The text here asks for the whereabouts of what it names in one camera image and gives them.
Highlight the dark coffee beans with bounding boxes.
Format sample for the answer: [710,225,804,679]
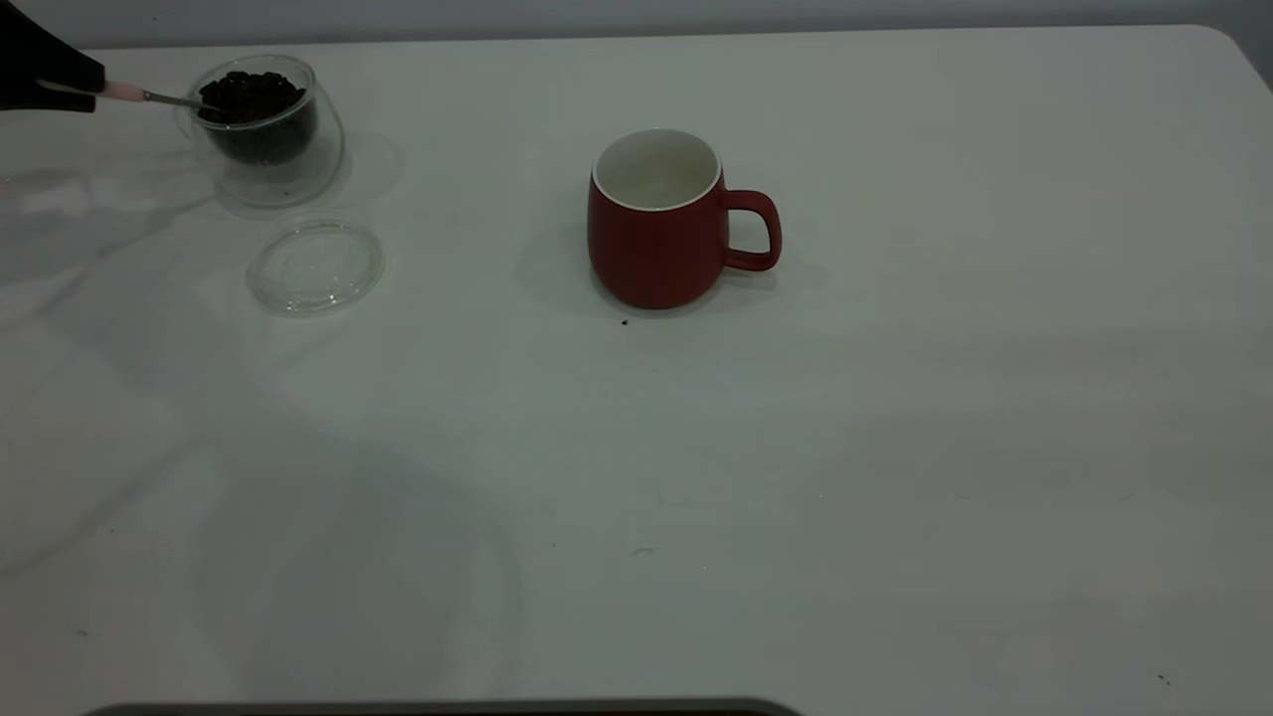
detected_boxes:
[197,70,320,167]

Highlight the clear round glass lid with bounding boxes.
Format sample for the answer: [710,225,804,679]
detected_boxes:
[246,219,387,317]

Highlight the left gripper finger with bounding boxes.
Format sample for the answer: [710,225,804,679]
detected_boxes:
[0,80,98,113]
[0,0,106,92]

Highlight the red ceramic mug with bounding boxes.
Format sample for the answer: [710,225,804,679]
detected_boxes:
[587,128,784,310]

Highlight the clear double-wall glass cup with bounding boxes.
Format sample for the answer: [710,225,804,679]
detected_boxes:
[176,54,347,209]

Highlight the pink-handled metal spoon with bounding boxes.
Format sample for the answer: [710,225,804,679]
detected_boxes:
[97,80,222,113]

